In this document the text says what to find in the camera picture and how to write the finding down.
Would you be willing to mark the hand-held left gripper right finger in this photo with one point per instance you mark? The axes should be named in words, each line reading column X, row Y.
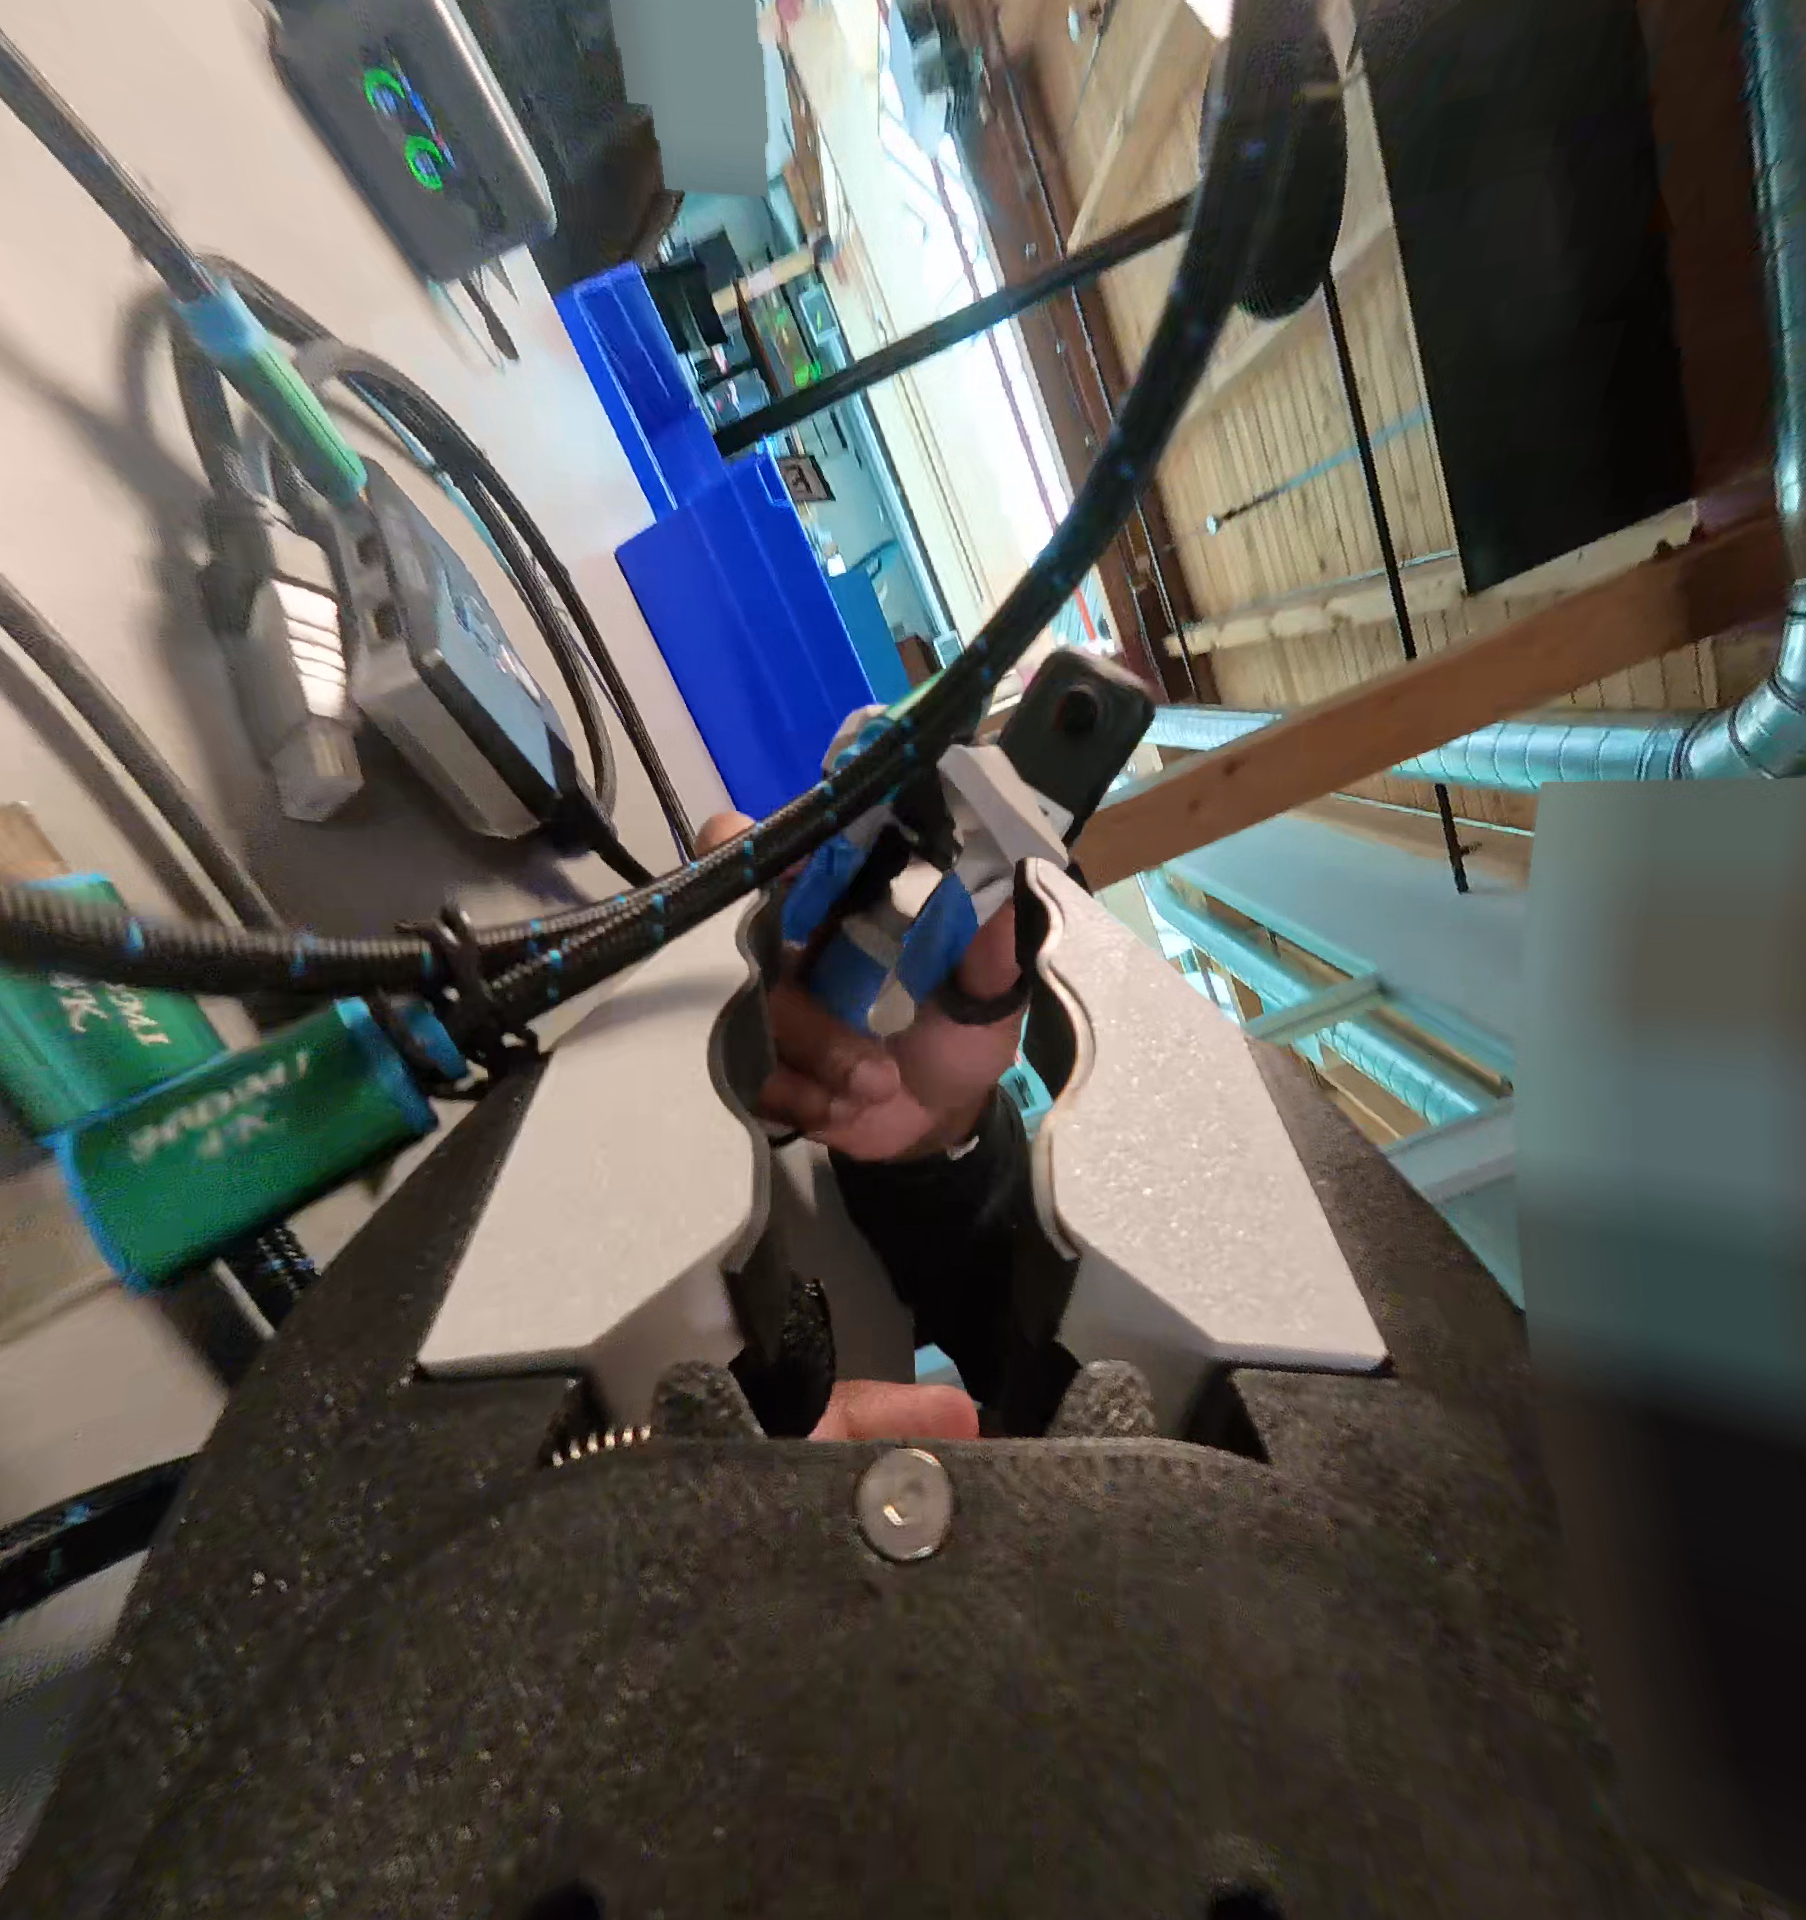
column 1216, row 1200

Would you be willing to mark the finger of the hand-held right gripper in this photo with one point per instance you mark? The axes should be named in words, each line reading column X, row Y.
column 998, row 824

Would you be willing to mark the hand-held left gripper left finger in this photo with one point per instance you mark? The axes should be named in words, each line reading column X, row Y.
column 606, row 1200

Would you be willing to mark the large blue plastic bin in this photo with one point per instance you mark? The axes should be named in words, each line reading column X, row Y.
column 758, row 643

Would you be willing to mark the person's right hand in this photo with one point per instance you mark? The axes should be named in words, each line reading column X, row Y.
column 875, row 1101

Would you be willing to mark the person's left hand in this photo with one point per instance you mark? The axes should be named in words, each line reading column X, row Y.
column 899, row 1414

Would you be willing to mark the black white marker tag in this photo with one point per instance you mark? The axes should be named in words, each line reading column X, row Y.
column 799, row 480

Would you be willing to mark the black overhead panel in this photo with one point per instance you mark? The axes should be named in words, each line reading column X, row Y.
column 1534, row 302

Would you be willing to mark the grey power bank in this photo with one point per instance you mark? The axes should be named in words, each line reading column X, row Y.
column 421, row 138

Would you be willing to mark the wooden post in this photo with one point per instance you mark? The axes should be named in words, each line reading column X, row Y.
column 1440, row 690

